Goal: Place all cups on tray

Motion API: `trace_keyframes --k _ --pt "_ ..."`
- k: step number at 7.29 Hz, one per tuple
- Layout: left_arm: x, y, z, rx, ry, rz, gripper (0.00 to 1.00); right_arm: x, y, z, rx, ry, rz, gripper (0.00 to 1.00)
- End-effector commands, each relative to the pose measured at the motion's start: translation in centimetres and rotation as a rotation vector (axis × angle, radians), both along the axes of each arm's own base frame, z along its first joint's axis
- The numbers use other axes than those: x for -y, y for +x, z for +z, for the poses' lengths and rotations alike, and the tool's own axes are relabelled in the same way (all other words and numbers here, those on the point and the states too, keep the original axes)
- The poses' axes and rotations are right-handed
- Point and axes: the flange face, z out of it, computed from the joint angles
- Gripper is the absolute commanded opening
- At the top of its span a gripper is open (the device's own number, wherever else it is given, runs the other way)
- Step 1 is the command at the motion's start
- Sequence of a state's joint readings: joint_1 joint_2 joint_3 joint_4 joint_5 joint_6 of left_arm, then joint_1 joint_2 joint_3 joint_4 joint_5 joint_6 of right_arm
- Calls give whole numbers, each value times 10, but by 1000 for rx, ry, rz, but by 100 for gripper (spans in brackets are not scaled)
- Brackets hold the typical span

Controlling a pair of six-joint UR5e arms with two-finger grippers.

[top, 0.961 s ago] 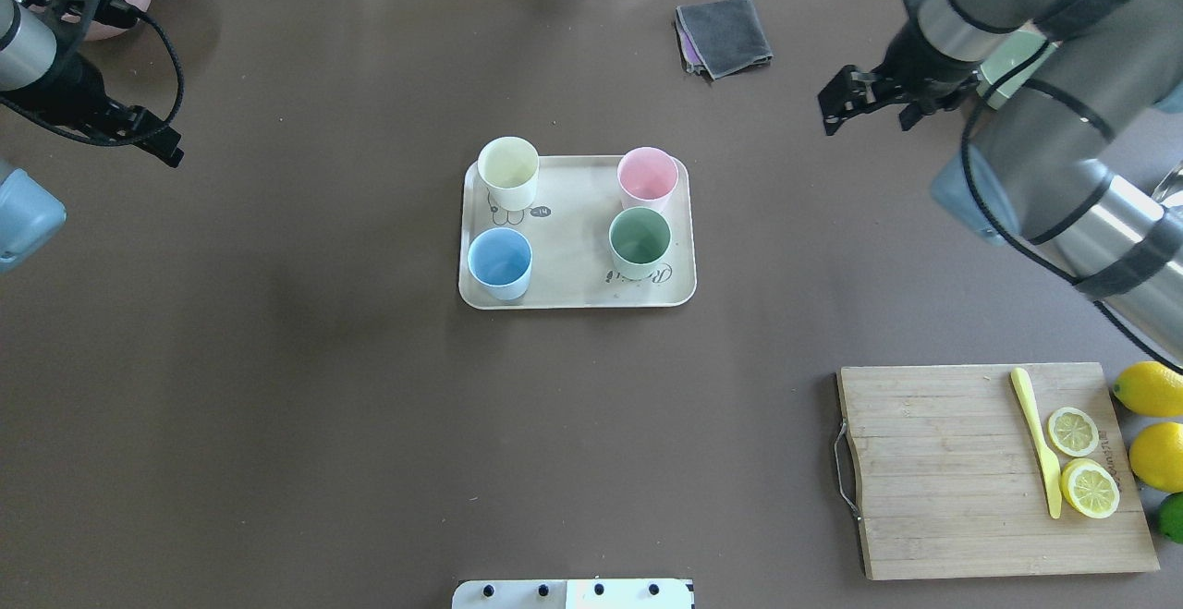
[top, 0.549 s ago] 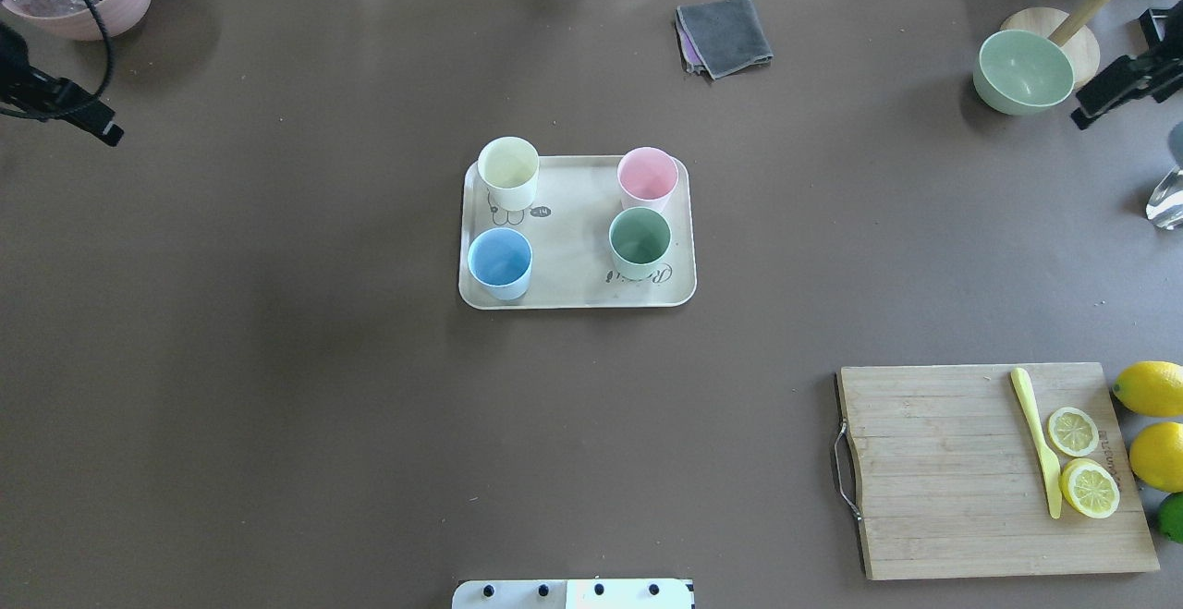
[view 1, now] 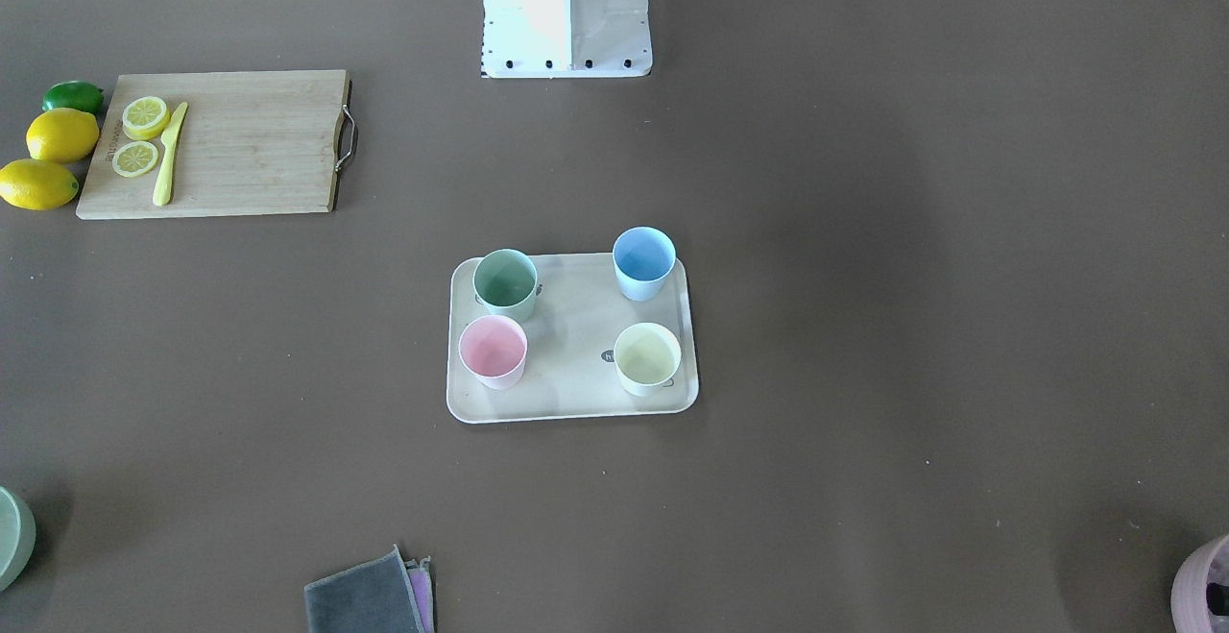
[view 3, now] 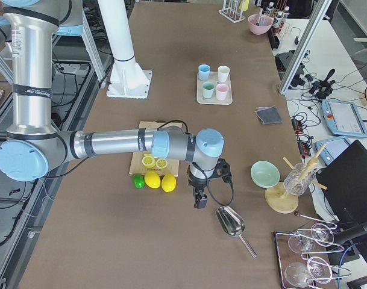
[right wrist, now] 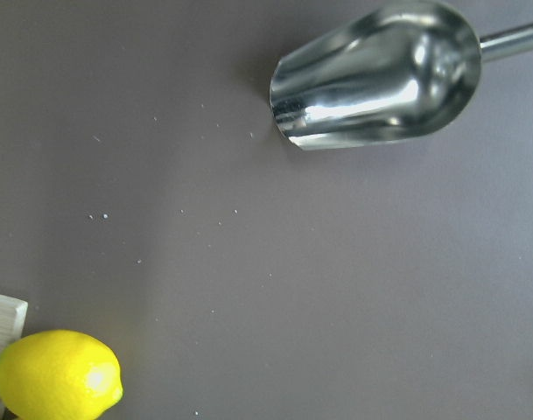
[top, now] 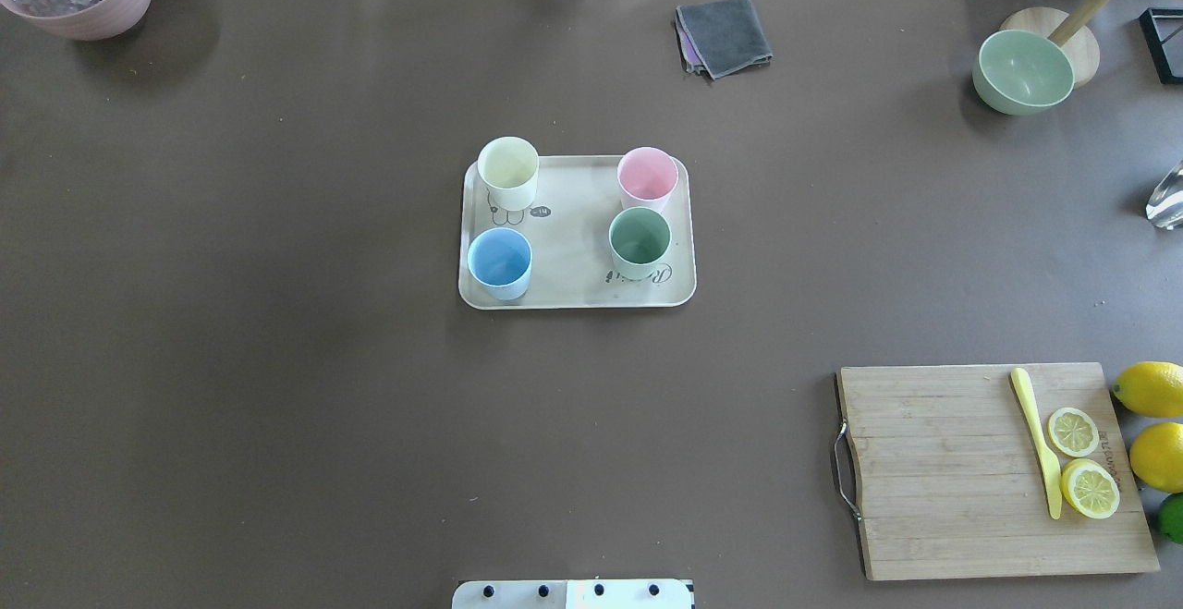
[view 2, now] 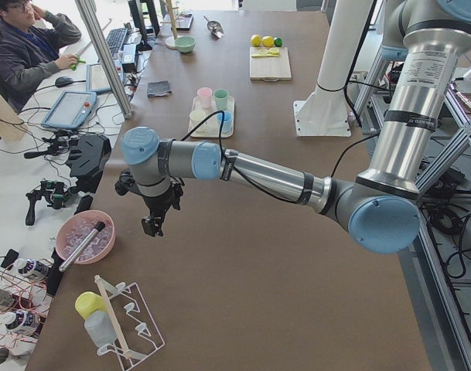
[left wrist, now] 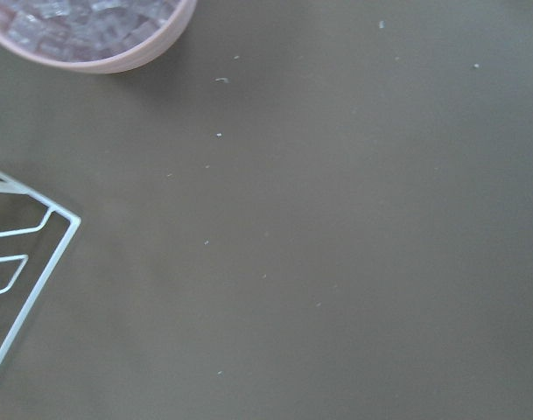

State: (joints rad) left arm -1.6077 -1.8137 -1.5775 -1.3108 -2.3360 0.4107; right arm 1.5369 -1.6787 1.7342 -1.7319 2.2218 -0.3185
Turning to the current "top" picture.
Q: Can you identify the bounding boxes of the pink cup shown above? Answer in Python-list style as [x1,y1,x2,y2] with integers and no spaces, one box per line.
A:
[616,147,679,213]

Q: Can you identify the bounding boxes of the lemon slice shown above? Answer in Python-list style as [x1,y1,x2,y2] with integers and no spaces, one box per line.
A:
[1060,458,1121,519]
[1046,407,1100,458]

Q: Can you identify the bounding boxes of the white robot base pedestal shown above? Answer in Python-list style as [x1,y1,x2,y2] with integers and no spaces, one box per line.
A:
[451,577,696,608]

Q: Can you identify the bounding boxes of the upper lemon slice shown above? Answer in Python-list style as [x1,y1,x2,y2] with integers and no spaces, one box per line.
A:
[1046,407,1100,458]

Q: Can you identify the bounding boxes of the whole lemon near lime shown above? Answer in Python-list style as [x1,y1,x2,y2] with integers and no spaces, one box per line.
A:
[1129,422,1182,494]

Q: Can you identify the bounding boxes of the green lime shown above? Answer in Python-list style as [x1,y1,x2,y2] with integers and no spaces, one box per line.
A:
[1156,493,1183,545]

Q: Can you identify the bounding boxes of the green bowl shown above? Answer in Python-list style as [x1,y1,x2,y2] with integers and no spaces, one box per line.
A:
[972,30,1077,116]

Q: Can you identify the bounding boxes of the green cup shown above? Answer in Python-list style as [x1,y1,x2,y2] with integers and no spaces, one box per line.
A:
[608,206,672,280]

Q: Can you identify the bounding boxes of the purple cloth under grey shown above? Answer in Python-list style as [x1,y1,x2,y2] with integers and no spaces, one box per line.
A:
[675,20,706,74]

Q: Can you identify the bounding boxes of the light blue cup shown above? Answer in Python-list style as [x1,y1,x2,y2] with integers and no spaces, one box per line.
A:
[468,227,534,302]

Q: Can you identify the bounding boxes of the wooden cup stand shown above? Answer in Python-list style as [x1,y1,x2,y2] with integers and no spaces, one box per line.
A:
[1000,0,1110,89]

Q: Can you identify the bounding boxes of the lower lemon slice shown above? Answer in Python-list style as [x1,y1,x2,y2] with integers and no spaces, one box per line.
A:
[1060,458,1121,519]

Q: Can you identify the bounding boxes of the whole lemon outer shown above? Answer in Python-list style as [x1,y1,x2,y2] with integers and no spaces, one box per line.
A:
[1112,361,1182,419]

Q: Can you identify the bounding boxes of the clear textured glass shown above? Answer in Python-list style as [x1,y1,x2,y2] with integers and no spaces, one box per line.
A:
[1145,162,1183,229]

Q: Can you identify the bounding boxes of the wooden cutting board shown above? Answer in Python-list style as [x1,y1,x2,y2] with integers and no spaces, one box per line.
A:
[836,363,1159,582]

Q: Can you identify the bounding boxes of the yellow plastic knife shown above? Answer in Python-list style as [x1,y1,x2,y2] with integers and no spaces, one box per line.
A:
[1010,367,1064,520]

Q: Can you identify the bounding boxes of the cream white cup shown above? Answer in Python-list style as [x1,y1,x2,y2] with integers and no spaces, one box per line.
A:
[476,136,539,212]

